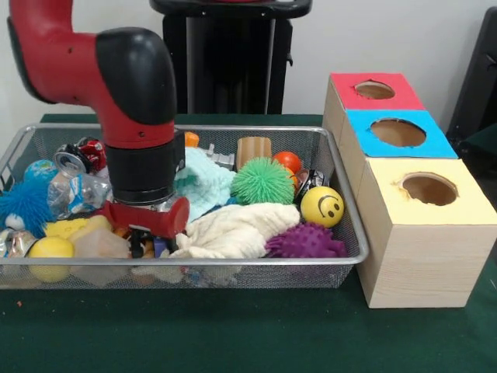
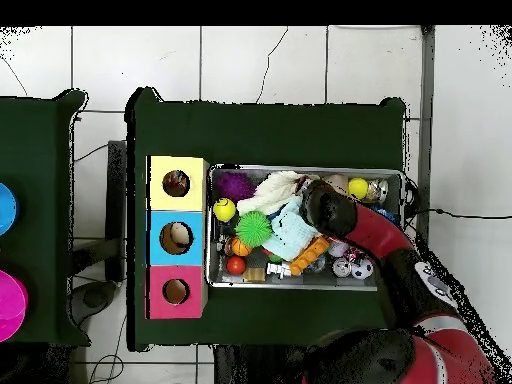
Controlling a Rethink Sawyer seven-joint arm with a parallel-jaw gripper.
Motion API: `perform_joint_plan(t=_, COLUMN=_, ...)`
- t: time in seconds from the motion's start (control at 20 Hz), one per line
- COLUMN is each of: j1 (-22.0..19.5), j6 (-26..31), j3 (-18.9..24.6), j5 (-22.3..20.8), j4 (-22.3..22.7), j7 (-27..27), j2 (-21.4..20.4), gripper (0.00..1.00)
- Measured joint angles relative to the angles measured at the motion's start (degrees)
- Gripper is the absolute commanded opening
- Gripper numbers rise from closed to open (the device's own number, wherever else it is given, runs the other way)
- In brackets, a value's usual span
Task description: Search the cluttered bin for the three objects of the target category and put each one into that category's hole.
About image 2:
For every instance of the cream white cloth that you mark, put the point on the cream white cloth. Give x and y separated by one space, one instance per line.
272 192

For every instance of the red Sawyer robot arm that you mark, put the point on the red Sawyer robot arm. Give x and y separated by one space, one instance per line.
376 232

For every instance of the silver mesh bin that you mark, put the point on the silver mesh bin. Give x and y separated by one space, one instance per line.
224 278

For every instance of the wooden box with three holes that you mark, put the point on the wooden box with three holes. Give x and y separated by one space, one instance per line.
192 248

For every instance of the green spiky ball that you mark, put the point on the green spiky ball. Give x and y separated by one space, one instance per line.
254 228

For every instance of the yellow smiley ball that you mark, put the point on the yellow smiley ball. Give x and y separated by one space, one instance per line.
224 209

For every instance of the purple knobbly ball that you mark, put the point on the purple knobbly ball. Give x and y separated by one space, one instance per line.
234 186

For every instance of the small orange basketball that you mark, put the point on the small orange basketball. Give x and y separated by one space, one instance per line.
241 247

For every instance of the mint green cloth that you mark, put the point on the mint green cloth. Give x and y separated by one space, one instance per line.
288 236

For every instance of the red-orange ball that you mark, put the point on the red-orange ball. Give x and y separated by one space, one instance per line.
236 265

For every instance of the orange toy brick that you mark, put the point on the orange toy brick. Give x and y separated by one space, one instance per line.
306 259

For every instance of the dark green table cloth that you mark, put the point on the dark green table cloth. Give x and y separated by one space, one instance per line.
36 180
264 136

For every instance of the plain yellow ball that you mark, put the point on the plain yellow ball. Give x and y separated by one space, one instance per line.
358 188

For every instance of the small soccer ball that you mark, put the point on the small soccer ball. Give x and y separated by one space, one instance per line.
362 269

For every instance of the blue round lid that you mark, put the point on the blue round lid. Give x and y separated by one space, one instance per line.
7 210

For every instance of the pink round lid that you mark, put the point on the pink round lid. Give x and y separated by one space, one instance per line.
12 304

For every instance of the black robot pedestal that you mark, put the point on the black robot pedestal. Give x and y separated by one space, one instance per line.
256 368

